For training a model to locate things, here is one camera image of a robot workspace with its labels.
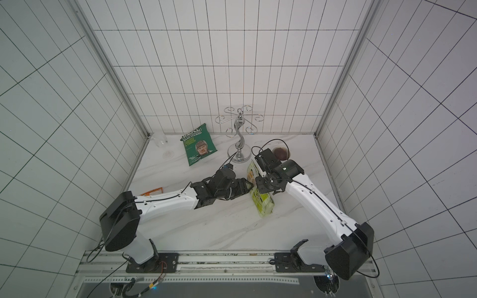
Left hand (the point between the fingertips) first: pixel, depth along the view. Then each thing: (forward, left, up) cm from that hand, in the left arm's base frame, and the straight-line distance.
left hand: (246, 191), depth 80 cm
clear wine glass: (+30, +47, 0) cm, 56 cm away
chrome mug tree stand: (+31, +4, -12) cm, 34 cm away
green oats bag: (-6, -7, +1) cm, 9 cm away
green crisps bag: (+33, +28, -7) cm, 44 cm away
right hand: (0, -4, +5) cm, 7 cm away
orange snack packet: (+6, +52, -15) cm, 54 cm away
